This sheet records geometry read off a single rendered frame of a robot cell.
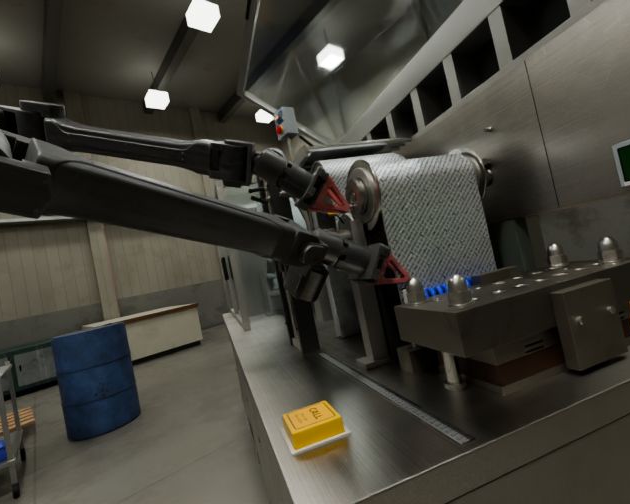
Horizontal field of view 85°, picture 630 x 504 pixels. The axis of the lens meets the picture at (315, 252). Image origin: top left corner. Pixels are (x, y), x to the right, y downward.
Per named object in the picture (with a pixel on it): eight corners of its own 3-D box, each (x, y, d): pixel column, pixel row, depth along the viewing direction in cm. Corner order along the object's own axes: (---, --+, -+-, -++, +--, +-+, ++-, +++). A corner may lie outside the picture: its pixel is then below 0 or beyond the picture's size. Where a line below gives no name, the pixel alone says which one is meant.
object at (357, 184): (361, 185, 66) (360, 220, 70) (371, 183, 67) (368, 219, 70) (345, 174, 72) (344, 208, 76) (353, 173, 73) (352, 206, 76)
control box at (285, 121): (274, 140, 127) (269, 114, 127) (289, 141, 131) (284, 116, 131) (283, 132, 121) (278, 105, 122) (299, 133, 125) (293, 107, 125)
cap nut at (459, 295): (442, 306, 51) (435, 276, 51) (462, 301, 52) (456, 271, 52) (459, 308, 47) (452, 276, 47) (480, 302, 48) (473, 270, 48)
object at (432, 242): (402, 307, 65) (381, 213, 66) (497, 281, 72) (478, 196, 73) (403, 307, 65) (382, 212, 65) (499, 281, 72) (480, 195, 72)
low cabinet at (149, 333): (172, 339, 889) (166, 306, 892) (206, 343, 714) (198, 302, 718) (88, 363, 770) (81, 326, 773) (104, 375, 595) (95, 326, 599)
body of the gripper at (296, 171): (314, 199, 64) (279, 179, 63) (300, 210, 74) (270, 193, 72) (328, 169, 66) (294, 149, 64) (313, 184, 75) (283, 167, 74)
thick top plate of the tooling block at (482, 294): (400, 340, 60) (393, 306, 60) (564, 290, 72) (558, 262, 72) (465, 358, 45) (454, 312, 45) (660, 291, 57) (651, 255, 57)
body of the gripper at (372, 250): (380, 281, 59) (341, 267, 57) (355, 282, 68) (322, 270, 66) (389, 246, 60) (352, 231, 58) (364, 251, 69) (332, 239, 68)
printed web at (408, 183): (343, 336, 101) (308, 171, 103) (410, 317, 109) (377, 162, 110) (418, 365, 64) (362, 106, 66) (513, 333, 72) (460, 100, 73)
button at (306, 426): (284, 430, 50) (281, 414, 50) (328, 415, 52) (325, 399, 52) (295, 452, 44) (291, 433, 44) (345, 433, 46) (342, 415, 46)
